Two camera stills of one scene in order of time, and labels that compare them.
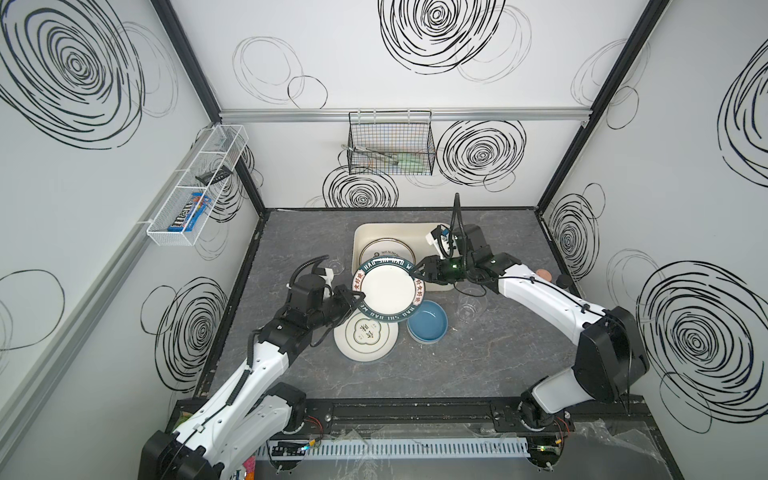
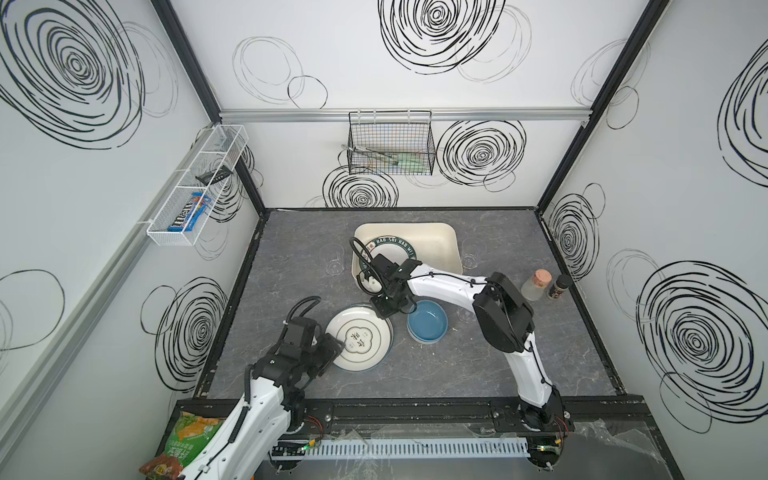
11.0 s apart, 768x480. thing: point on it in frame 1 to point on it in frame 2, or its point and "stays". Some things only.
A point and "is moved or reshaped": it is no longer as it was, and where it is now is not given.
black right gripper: (429, 267) to (389, 297)
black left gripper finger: (353, 297) to (327, 347)
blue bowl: (430, 324) stays
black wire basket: (398, 142) stays
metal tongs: (372, 151) stays
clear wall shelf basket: (180, 221) stays
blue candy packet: (187, 217) stays
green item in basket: (410, 162) stays
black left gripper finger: (343, 317) to (334, 356)
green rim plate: (392, 293) is moved or reshaped
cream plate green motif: (364, 340) is moved or reshaped
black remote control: (214, 175) stays
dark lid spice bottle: (564, 281) stays
